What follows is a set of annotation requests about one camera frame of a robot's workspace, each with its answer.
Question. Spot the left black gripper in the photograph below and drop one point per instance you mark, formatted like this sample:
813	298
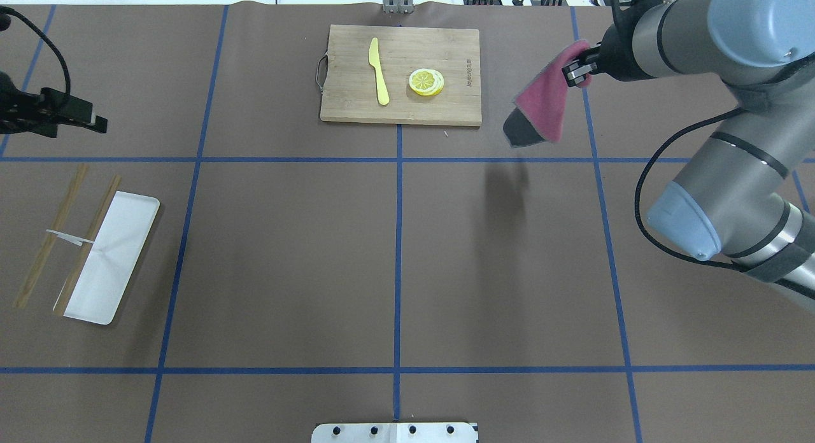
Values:
18	107

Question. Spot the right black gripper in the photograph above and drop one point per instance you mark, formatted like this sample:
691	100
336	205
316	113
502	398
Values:
619	56

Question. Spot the pink and grey cloth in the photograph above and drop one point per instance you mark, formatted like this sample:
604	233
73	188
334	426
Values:
539	109

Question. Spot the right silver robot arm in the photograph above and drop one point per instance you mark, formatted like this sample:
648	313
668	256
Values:
708	195

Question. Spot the wooden chopstick pair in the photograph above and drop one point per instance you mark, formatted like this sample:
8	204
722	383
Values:
60	239

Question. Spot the yellow lemon slices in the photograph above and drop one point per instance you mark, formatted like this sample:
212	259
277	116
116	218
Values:
426	82

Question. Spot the bamboo cutting board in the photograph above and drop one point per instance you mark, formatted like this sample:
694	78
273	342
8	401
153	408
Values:
349	88

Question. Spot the white rectangular plate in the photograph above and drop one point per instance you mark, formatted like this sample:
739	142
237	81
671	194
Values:
95	293

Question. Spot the yellow plastic knife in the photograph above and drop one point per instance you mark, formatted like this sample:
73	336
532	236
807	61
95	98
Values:
382	93

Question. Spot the white mounting plate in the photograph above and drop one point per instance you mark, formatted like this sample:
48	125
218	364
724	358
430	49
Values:
396	432

